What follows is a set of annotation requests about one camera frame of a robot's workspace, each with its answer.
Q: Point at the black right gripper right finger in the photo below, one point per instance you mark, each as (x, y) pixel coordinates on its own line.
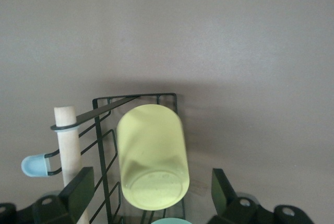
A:
(224, 200)

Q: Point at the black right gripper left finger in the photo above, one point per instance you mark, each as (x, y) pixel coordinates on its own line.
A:
(75, 195)

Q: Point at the mint green plastic cup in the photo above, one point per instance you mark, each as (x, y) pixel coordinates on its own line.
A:
(171, 221)

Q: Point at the yellow plastic cup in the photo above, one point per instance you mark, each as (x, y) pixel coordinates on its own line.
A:
(151, 143)

